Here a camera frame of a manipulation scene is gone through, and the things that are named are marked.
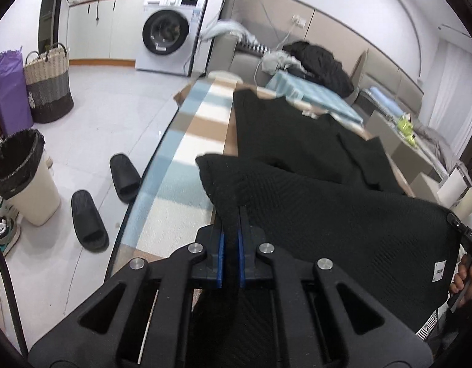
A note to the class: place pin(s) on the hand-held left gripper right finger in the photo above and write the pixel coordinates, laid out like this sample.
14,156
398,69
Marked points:
241,253

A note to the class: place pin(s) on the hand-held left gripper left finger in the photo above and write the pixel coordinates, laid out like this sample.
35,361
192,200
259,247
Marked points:
220,253

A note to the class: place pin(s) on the black knit sweater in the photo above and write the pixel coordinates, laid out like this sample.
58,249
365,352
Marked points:
335,218

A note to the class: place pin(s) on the person's right hand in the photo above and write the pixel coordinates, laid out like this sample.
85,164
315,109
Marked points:
461,278

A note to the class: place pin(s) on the checked tablecloth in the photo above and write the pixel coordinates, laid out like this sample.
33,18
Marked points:
171,184

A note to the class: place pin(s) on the beige cabinet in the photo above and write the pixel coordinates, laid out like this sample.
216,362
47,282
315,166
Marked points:
397,149

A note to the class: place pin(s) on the black slipper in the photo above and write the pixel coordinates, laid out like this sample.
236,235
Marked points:
123,176
86,214

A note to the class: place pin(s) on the teal checked cloth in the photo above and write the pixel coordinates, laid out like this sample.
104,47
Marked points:
316,96

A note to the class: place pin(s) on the cream trash bin black liner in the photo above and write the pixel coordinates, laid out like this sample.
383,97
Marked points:
33,199

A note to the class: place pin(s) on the grey garment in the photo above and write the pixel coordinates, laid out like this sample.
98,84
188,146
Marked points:
276,59

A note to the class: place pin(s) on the grey sofa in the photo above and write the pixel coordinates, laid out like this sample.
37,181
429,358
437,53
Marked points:
220,53

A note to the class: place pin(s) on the white washing machine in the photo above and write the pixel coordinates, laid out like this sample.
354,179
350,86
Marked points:
151,61

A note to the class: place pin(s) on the black jacket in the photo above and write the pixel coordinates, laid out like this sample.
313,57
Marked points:
320,65

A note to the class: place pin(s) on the grey green sneaker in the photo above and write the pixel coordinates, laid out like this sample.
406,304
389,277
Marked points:
4,237

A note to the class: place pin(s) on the light blue blanket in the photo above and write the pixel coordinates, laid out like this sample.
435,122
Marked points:
224,28

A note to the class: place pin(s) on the woven laundry basket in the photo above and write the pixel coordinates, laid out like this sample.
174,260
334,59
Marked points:
48,84

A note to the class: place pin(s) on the white base cabinet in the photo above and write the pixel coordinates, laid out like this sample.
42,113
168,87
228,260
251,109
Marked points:
105,30

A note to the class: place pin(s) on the purple bag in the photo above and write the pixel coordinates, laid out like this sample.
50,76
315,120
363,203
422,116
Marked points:
10,96

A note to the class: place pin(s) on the wall socket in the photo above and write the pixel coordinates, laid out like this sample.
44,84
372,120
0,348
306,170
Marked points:
298,21

